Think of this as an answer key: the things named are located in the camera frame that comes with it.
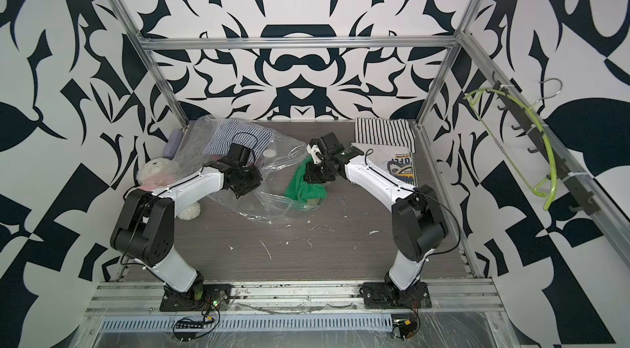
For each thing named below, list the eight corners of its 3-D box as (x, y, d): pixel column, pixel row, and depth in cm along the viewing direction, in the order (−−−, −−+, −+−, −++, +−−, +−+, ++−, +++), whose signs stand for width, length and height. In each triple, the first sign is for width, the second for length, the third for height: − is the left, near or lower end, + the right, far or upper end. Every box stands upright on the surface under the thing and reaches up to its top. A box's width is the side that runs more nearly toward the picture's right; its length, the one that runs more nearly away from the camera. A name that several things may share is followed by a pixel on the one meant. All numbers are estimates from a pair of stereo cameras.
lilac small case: (161, 159, 111) (158, 155, 109) (175, 132, 122) (172, 128, 119) (172, 159, 111) (169, 155, 109) (185, 132, 122) (182, 128, 119)
